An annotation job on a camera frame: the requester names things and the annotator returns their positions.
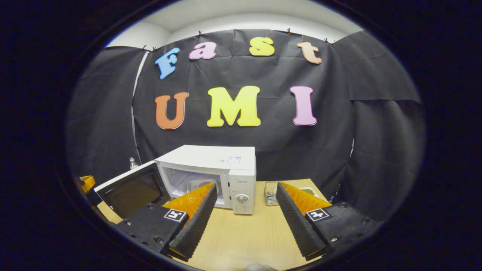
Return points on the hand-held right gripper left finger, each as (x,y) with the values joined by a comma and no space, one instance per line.
(196,222)

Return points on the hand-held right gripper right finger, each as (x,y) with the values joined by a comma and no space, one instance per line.
(297,222)

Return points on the pink round food slice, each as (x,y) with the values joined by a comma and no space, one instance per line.
(204,184)

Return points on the green drink bottle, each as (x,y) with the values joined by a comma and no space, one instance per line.
(133,164)

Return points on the white divided dish with grains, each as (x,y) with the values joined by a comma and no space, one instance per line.
(308,191)

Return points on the white square plate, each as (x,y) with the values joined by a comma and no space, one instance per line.
(192,185)

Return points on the black backdrop cloth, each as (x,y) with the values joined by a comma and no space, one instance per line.
(339,143)

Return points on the white microwave oven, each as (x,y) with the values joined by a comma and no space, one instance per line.
(211,156)

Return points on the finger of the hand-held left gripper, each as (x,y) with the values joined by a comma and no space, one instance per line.
(87,183)

